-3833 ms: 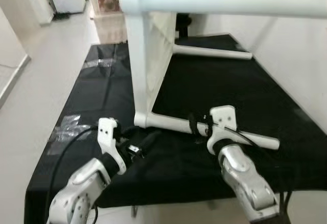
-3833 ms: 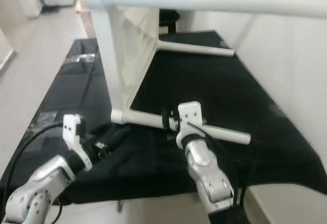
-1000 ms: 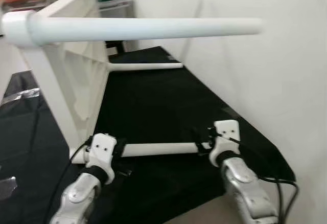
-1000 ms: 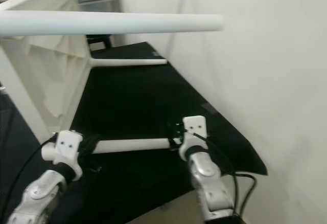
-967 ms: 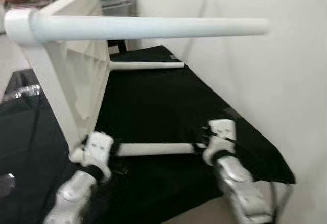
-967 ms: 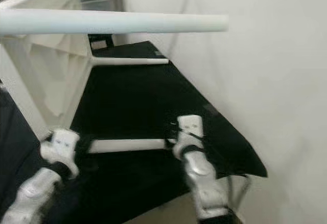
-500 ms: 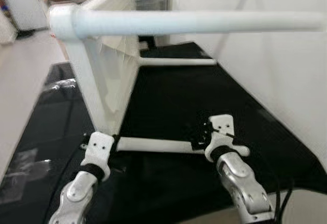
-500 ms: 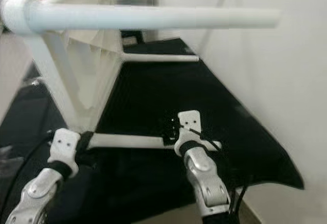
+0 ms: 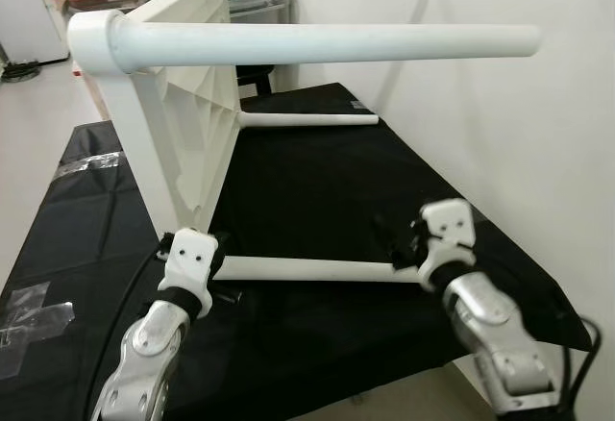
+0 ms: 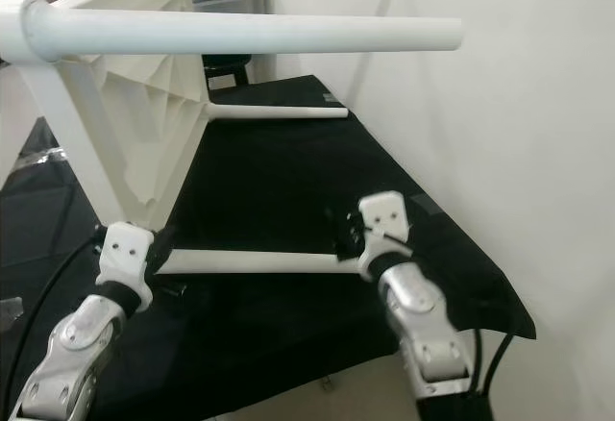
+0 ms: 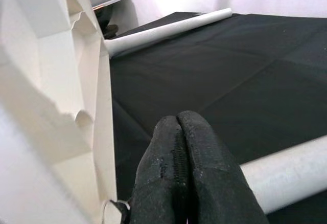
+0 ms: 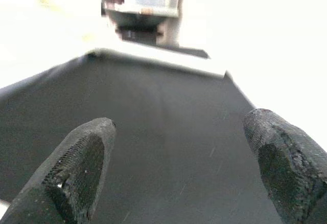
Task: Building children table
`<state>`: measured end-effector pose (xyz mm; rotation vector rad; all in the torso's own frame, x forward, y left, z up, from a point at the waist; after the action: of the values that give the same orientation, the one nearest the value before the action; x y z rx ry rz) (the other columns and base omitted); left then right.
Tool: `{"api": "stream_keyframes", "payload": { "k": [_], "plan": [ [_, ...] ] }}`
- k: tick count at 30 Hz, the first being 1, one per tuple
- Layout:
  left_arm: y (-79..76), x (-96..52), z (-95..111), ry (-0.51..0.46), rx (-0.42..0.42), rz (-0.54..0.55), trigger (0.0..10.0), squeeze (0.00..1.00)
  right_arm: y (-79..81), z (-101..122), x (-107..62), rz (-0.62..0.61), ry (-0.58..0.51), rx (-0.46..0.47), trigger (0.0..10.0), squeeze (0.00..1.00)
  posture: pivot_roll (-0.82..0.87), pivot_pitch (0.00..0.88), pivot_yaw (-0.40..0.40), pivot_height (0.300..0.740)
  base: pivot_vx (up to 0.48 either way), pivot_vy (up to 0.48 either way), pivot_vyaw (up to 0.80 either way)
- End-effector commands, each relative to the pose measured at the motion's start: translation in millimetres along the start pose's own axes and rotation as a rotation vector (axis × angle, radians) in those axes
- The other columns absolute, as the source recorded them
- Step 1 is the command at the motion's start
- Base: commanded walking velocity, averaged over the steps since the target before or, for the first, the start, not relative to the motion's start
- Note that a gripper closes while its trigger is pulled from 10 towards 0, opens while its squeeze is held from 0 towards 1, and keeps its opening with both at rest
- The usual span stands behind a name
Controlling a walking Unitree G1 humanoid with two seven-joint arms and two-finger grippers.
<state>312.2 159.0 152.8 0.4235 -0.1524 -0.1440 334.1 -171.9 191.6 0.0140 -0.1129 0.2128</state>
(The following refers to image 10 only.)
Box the white plastic table top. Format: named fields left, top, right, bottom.
left=0, top=0, right=212, bottom=235

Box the black tablecloth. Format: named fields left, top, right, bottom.
left=0, top=75, right=537, bottom=421

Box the black wooden stool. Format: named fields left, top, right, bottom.
left=202, top=54, right=251, bottom=87

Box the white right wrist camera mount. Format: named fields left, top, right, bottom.
left=357, top=190, right=412, bottom=283

